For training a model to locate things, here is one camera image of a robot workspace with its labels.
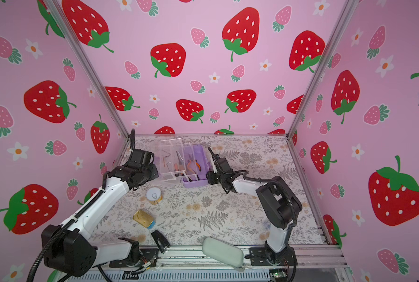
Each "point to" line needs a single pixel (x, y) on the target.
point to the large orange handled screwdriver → (181, 167)
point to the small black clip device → (162, 242)
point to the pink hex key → (164, 160)
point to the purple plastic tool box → (183, 161)
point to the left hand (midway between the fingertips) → (154, 171)
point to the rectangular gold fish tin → (144, 219)
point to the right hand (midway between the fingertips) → (208, 174)
